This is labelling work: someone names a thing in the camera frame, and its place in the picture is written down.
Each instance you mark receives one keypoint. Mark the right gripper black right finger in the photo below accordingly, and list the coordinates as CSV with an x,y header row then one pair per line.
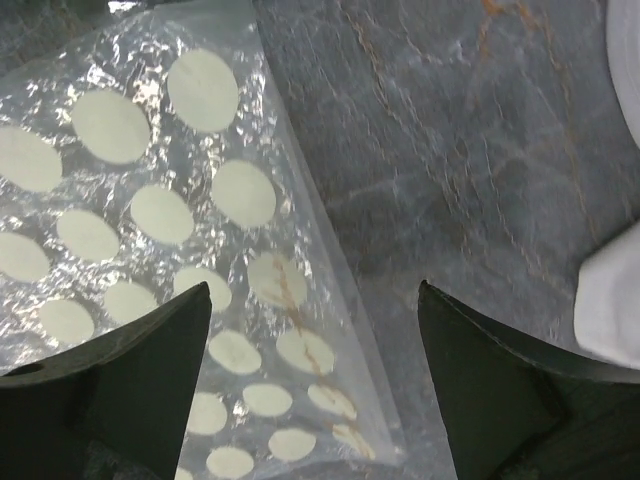
x,y
516,407

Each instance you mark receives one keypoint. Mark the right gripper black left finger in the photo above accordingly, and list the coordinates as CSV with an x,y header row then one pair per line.
x,y
114,407

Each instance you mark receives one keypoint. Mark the clear dotted zip top bag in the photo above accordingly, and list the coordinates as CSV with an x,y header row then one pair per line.
x,y
154,154

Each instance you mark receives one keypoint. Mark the white hanging shirt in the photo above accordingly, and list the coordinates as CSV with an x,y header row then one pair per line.
x,y
606,309

